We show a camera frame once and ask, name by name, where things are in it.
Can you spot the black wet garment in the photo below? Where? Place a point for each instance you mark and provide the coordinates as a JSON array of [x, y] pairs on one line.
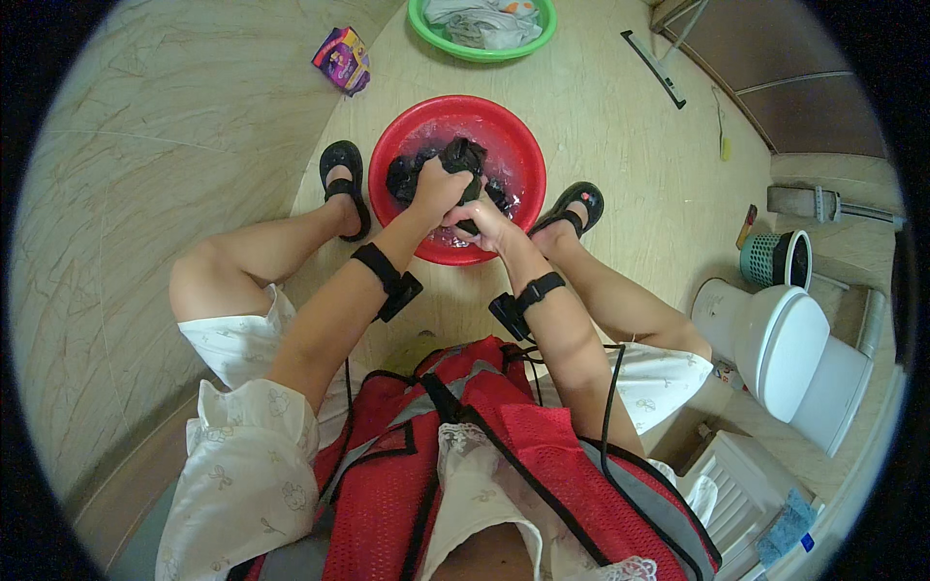
[[465, 154]]

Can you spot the brown door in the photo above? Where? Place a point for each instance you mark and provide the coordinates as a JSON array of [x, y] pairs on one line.
[[806, 102]]

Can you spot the person's left hand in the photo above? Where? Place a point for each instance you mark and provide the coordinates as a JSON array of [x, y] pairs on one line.
[[430, 194]]

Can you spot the white toilet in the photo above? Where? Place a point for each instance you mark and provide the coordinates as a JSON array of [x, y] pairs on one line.
[[788, 348]]

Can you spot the grey pipe fitting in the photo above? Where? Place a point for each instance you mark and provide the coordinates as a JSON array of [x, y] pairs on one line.
[[795, 201]]

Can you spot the person's body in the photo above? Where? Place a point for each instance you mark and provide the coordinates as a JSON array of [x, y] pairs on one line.
[[378, 479]]

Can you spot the red plastic basin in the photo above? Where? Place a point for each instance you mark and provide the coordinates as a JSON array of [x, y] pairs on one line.
[[512, 142]]

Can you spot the black floor squeegee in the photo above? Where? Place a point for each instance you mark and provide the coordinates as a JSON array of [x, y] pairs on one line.
[[654, 67]]

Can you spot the person's right fingers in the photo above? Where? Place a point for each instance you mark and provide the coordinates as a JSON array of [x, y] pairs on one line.
[[459, 216]]

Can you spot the black wrist band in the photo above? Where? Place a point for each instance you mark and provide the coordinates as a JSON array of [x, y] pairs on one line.
[[519, 305], [389, 279]]

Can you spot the person's right hand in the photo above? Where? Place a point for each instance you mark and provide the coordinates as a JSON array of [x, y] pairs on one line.
[[488, 226]]

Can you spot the person's legs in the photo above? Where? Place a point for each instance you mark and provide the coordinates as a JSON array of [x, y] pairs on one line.
[[240, 261]]

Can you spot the purple detergent packet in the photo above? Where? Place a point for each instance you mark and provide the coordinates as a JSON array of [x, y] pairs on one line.
[[341, 59]]

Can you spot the grey and white laundry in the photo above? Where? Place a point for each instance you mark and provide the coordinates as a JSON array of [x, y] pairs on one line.
[[483, 25]]

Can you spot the person's left fingers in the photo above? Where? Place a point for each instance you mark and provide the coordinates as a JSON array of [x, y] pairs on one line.
[[458, 186]]

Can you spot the blue cloth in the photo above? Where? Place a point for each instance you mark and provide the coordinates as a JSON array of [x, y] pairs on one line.
[[786, 526]]

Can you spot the teal waste basket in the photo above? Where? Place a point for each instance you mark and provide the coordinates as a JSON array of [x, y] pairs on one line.
[[759, 260]]

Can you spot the white plastic rack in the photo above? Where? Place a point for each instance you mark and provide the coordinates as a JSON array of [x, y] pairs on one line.
[[734, 494]]

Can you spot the green plastic basin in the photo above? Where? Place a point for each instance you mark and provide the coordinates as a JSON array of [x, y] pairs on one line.
[[436, 38]]

